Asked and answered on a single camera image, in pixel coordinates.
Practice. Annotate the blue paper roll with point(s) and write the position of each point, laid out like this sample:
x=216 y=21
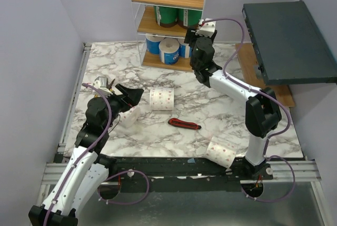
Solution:
x=185 y=50

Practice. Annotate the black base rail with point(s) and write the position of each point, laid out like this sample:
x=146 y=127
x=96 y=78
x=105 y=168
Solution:
x=137 y=175

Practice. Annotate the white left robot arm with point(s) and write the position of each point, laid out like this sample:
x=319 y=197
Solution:
x=76 y=157

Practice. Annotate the dark green metal box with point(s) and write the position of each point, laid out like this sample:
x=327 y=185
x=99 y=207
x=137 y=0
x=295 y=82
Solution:
x=288 y=44

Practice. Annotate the white wire wooden shelf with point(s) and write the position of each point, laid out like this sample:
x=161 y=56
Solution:
x=145 y=23

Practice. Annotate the green roll front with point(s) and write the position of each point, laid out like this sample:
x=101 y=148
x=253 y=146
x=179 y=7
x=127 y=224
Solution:
x=188 y=18

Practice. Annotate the red black utility knife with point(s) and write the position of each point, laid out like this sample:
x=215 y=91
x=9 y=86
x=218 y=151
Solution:
x=183 y=124

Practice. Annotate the wooden board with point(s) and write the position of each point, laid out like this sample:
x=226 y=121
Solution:
x=252 y=74

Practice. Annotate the pink dotted roll front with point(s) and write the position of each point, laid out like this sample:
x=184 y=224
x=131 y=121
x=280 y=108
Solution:
x=221 y=151

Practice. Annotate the green roll back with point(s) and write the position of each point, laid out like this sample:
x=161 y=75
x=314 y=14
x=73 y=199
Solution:
x=166 y=16

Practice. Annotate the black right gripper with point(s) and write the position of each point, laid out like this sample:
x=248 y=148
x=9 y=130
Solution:
x=190 y=35

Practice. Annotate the pink dotted roll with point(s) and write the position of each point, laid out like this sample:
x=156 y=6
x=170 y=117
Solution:
x=221 y=151
x=161 y=99
x=129 y=117

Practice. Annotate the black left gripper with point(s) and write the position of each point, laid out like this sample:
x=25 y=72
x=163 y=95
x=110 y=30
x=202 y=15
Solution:
x=132 y=98

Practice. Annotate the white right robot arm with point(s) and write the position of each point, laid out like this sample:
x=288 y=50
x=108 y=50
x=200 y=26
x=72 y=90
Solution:
x=262 y=114

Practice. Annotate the green roll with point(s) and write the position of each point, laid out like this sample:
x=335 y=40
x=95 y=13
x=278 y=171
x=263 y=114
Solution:
x=166 y=16
x=188 y=18

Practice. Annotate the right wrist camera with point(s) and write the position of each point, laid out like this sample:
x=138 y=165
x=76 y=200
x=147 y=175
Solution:
x=206 y=29

